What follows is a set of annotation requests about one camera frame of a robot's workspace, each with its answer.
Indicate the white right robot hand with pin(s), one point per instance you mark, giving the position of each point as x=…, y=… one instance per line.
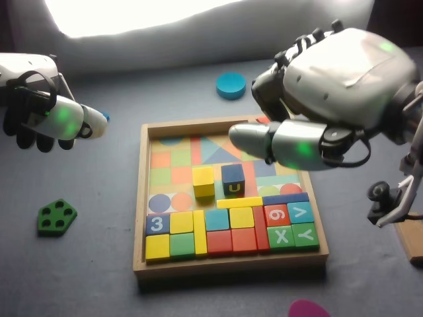
x=347, y=82

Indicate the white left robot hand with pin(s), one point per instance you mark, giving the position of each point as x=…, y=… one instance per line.
x=62, y=117

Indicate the dark blue cube letter U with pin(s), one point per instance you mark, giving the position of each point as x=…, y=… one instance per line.
x=233, y=176

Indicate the yellow cube block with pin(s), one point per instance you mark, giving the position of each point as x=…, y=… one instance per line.
x=204, y=180

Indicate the green pentagon block with holes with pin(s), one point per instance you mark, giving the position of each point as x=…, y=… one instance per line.
x=57, y=214

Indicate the plain wooden plank block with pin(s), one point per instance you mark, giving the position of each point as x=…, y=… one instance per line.
x=413, y=244

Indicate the blue round disc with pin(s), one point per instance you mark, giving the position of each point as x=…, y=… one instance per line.
x=231, y=84

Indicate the dark blue long bar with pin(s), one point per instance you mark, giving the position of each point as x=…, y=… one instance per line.
x=285, y=198

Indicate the grey table cloth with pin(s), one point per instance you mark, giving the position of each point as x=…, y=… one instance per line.
x=99, y=264

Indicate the white backdrop sheet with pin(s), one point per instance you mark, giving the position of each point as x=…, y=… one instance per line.
x=198, y=43

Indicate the yellow long flat bar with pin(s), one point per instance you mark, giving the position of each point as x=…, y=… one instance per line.
x=239, y=202

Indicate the red long bar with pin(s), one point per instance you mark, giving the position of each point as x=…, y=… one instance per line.
x=261, y=231

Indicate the wooden tray with printed base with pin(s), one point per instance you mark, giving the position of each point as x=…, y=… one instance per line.
x=231, y=265

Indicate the magenta flat rounded piece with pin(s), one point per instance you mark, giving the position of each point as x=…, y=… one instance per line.
x=307, y=310

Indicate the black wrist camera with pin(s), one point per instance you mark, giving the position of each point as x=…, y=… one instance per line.
x=380, y=195

